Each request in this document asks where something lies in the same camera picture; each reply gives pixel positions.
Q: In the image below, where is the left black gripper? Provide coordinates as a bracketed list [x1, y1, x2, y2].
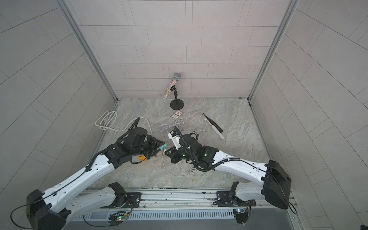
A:
[132, 135, 168, 160]

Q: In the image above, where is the white charging cable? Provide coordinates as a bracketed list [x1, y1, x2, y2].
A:
[161, 150, 199, 177]

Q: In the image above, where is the teal charger adapter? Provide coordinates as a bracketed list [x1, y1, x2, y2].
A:
[159, 144, 167, 150]

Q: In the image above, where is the orange power strip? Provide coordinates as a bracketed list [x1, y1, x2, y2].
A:
[138, 155, 147, 161]

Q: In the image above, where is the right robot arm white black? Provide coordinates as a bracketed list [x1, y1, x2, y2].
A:
[160, 127, 297, 214]

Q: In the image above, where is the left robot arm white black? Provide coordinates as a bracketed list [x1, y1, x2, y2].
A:
[24, 118, 165, 230]

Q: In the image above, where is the white pink electric toothbrush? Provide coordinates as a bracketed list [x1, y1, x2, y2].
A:
[205, 118, 225, 140]

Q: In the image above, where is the black electric toothbrush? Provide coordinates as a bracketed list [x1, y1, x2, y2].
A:
[202, 113, 223, 133]

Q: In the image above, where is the small pink patterned box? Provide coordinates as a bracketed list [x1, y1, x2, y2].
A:
[171, 110, 184, 121]

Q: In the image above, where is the black microphone stand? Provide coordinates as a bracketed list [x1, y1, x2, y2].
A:
[170, 85, 184, 110]

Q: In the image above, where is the glitter microphone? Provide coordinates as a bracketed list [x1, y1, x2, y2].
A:
[162, 73, 181, 100]

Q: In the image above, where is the coiled white usb cable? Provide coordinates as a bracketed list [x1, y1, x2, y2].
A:
[158, 119, 207, 137]

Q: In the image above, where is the white power strip cord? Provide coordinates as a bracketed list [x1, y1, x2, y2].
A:
[94, 110, 152, 136]

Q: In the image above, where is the aluminium mounting rail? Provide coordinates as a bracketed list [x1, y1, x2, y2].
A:
[61, 188, 297, 209]

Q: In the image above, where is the white vented cable duct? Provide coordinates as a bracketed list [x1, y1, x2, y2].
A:
[75, 209, 235, 221]

